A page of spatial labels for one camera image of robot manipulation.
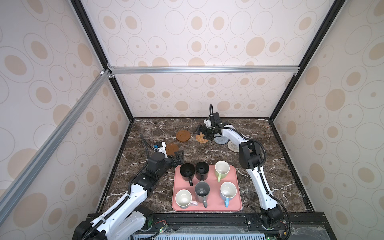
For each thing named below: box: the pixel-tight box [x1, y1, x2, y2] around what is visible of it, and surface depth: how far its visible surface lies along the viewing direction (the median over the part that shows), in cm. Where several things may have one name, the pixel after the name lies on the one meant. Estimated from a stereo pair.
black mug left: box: [179, 162, 196, 186], surface depth 85 cm
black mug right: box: [195, 161, 210, 182], surface depth 85 cm
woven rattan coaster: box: [195, 131, 209, 144], surface depth 108 cm
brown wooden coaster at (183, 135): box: [176, 129, 191, 142], surface depth 111 cm
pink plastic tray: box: [172, 165, 242, 211], surface depth 85 cm
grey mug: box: [194, 181, 211, 208], surface depth 78 cm
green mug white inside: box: [214, 160, 230, 183], surface depth 85 cm
